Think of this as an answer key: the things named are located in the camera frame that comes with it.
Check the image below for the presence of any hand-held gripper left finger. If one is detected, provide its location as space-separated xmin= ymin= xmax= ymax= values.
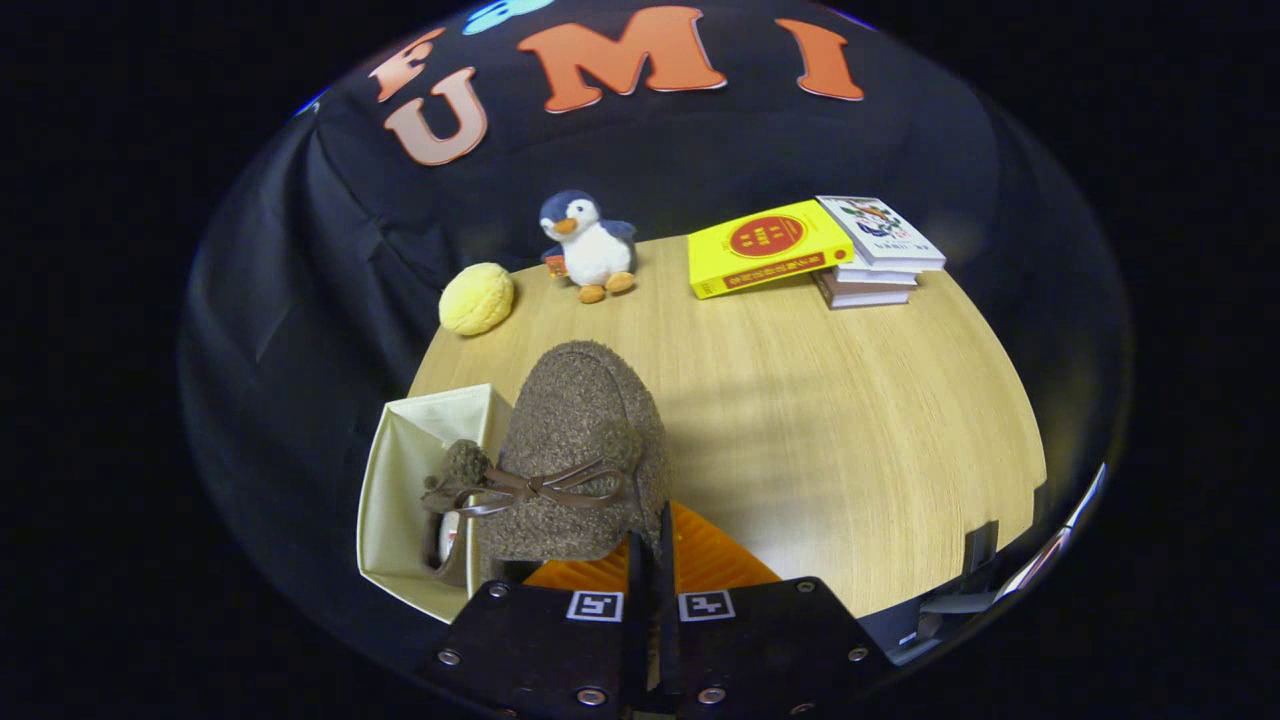
xmin=415 ymin=532 xmax=651 ymax=717

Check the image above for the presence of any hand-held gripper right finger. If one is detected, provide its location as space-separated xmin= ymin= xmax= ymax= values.
xmin=655 ymin=500 xmax=896 ymax=717

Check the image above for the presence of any brown fuzzy shoe with bow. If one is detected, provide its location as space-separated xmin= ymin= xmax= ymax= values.
xmin=420 ymin=490 xmax=483 ymax=589
xmin=420 ymin=340 xmax=671 ymax=566

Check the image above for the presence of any cream fabric storage box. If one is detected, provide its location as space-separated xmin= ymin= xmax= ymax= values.
xmin=357 ymin=383 xmax=516 ymax=624

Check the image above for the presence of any yellow bread bun toy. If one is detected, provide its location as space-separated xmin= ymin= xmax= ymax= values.
xmin=438 ymin=262 xmax=516 ymax=337

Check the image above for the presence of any brown-spined book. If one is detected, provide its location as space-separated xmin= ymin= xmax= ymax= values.
xmin=813 ymin=270 xmax=913 ymax=311

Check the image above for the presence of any plain white book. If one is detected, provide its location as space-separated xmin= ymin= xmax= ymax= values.
xmin=832 ymin=262 xmax=919 ymax=288

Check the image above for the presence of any yellow book with red circle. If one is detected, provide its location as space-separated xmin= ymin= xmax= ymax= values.
xmin=687 ymin=200 xmax=856 ymax=300

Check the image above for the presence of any penguin plush toy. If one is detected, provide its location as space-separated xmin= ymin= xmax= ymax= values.
xmin=538 ymin=190 xmax=639 ymax=305

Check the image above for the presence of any white illustrated book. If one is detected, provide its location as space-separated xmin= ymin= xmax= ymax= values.
xmin=815 ymin=195 xmax=947 ymax=272

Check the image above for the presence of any black backdrop cloth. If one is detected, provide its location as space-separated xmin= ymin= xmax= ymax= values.
xmin=180 ymin=0 xmax=1131 ymax=651

